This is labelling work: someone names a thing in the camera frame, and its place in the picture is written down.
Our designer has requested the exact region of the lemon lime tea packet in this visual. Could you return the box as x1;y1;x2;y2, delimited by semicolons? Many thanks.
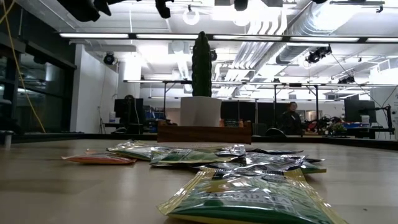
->
156;166;349;224
106;139;175;162
298;162;328;175
149;145;247;167

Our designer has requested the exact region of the black partition panel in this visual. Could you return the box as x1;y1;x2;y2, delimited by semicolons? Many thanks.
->
220;101;292;127

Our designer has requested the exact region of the black computer monitor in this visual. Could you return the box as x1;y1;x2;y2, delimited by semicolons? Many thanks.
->
113;98;146;125
344;98;377;124

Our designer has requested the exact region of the long linear ceiling light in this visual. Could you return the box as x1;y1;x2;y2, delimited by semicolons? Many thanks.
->
58;32;398;44

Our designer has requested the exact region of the black frame handle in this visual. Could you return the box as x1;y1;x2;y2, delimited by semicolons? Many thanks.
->
264;127;287;138

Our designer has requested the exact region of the black ceiling camera rig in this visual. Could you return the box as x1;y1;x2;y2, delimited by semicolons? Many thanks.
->
305;44;333;65

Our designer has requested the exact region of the wooden compartment tray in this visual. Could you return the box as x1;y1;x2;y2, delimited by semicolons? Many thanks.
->
156;119;253;146

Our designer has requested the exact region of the tall green cactus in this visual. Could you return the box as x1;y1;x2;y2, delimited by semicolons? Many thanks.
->
191;30;213;98

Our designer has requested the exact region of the white cylindrical post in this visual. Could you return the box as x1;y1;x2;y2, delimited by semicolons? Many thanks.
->
1;129;15;149

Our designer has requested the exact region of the black background frame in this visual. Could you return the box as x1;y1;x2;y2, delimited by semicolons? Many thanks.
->
123;79;398;129

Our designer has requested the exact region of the yellow cable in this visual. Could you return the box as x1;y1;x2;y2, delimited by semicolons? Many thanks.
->
0;0;47;134

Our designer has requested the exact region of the black aluminium table frame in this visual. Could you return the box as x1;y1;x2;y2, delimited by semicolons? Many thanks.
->
0;132;398;152

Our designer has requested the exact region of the white hexagonal plant pot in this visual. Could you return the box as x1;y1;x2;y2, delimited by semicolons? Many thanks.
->
179;95;223;128

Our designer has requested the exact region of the person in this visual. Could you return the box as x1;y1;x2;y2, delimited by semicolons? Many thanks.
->
278;101;304;136

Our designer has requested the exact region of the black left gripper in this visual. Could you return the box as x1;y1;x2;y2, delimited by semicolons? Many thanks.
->
57;0;174;22

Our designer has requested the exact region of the black round spotlight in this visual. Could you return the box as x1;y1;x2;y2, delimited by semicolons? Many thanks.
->
103;52;116;66

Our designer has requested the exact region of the small black ceiling rig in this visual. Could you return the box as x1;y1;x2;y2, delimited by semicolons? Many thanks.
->
337;75;356;85

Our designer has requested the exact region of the small green plant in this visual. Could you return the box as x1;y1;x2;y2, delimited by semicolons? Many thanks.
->
326;121;347;136

